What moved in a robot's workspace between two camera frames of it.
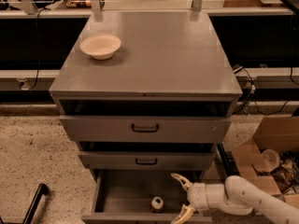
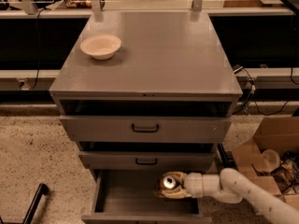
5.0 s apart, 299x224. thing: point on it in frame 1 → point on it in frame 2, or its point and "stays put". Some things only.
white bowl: [100, 46] stays put
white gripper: [197, 195] → [193, 184]
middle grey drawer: [148, 160] stays put
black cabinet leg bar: [228, 161] stays put
